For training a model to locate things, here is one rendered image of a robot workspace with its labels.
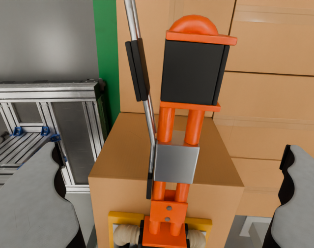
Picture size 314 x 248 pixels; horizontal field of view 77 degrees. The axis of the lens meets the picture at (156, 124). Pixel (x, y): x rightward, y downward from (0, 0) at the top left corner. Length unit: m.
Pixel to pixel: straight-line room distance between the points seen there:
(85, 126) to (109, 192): 0.85
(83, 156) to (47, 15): 0.90
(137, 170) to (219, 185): 0.21
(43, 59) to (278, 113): 1.39
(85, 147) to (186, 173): 1.19
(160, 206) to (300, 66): 0.76
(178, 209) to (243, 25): 0.65
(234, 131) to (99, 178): 0.63
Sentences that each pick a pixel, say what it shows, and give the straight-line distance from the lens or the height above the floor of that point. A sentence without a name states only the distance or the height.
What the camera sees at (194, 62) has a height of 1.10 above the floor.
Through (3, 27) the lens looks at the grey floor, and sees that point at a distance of 1.65.
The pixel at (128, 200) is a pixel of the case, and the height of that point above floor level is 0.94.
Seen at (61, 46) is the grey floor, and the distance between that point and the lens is 1.48.
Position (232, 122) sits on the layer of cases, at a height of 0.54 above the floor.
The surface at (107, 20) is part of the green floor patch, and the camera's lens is 1.36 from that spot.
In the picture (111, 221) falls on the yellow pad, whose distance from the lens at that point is 0.62.
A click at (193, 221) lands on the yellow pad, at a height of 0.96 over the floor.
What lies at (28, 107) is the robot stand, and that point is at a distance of 1.47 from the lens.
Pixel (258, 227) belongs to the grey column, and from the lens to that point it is 2.33.
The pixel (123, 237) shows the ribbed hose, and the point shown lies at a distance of 0.56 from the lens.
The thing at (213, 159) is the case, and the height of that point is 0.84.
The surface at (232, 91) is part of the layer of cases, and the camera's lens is 0.86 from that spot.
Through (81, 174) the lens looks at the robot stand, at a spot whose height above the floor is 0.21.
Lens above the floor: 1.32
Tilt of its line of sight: 62 degrees down
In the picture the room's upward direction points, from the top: 175 degrees counter-clockwise
